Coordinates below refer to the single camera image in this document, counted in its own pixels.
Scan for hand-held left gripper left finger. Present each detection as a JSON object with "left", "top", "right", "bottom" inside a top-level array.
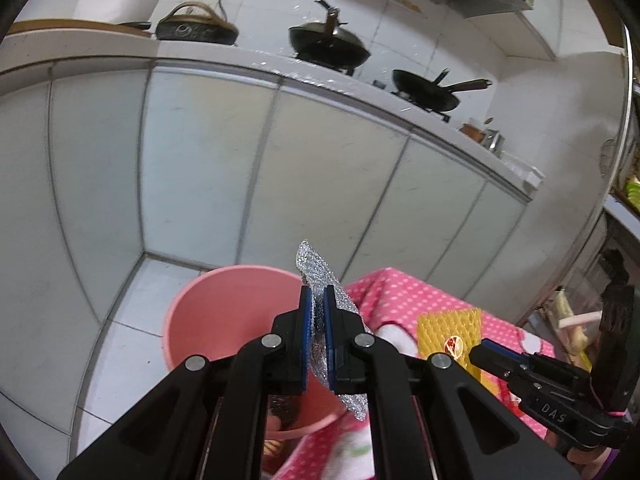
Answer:
[{"left": 56, "top": 285, "right": 313, "bottom": 480}]

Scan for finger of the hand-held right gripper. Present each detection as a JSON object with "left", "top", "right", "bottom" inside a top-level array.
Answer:
[
  {"left": 468, "top": 347, "right": 629, "bottom": 454},
  {"left": 481, "top": 338, "right": 597, "bottom": 397}
]

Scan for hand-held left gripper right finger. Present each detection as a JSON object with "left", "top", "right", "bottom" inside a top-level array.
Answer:
[{"left": 322, "top": 285, "right": 583, "bottom": 480}]

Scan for yellow mesh cloth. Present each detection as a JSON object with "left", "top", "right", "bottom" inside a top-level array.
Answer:
[{"left": 417, "top": 308, "right": 506, "bottom": 397}]

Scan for silver glitter cloth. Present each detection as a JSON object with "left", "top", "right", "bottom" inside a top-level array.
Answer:
[{"left": 295, "top": 240, "right": 374, "bottom": 421}]

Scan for pink plastic bucket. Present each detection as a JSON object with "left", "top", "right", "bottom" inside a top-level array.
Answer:
[{"left": 162, "top": 264, "right": 349, "bottom": 478}]

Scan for white rolling pin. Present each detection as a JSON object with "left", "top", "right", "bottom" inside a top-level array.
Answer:
[{"left": 557, "top": 310, "right": 603, "bottom": 332}]

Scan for clear plastic container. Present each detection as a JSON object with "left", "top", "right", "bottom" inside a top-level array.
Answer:
[{"left": 549, "top": 280, "right": 606, "bottom": 363}]

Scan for pink polka-dot printed blanket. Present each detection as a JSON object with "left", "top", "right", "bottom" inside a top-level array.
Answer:
[{"left": 272, "top": 267, "right": 571, "bottom": 480}]

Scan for white plastic box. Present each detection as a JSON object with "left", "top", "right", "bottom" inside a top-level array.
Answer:
[{"left": 504, "top": 157, "right": 546, "bottom": 194}]

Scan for white kitchen counter cabinet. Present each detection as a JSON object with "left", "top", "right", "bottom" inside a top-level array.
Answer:
[{"left": 0, "top": 24, "right": 546, "bottom": 341}]

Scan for metal shelf rack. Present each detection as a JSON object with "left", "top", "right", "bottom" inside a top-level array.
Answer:
[{"left": 570, "top": 25, "right": 640, "bottom": 341}]

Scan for black wok with spatula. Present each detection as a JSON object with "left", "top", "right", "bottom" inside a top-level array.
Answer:
[{"left": 288, "top": 0, "right": 372, "bottom": 77}]

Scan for white rice cooker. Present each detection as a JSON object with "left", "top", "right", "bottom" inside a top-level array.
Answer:
[{"left": 74, "top": 0, "right": 165, "bottom": 26}]

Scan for black long-handled wok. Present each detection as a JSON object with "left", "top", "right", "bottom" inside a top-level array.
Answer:
[{"left": 391, "top": 67, "right": 493, "bottom": 114}]

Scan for black two-handled pot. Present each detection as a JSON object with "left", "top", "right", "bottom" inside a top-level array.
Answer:
[{"left": 155, "top": 1, "right": 240, "bottom": 47}]

